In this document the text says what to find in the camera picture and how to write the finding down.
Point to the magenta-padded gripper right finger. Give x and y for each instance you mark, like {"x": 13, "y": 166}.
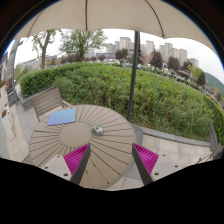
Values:
{"x": 146, "y": 159}

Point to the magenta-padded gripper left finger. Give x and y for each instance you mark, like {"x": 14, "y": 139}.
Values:
{"x": 76, "y": 159}

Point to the transparent computer mouse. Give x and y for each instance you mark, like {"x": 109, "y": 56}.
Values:
{"x": 97, "y": 129}

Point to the blue mouse pad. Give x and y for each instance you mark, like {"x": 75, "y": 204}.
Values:
{"x": 61, "y": 116}

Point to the green hedge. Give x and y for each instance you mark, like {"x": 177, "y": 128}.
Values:
{"x": 160, "y": 96}

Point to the grey slatted outdoor chair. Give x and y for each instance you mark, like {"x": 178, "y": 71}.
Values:
{"x": 46, "y": 100}

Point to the round leafy tree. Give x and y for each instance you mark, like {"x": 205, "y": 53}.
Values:
{"x": 81, "y": 41}

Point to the group of apartment buildings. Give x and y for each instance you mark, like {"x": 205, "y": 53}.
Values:
{"x": 125, "y": 42}

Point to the thin-trunked tree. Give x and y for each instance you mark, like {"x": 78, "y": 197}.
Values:
{"x": 43, "y": 41}

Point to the beige patio umbrella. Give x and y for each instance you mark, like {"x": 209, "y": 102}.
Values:
{"x": 100, "y": 13}

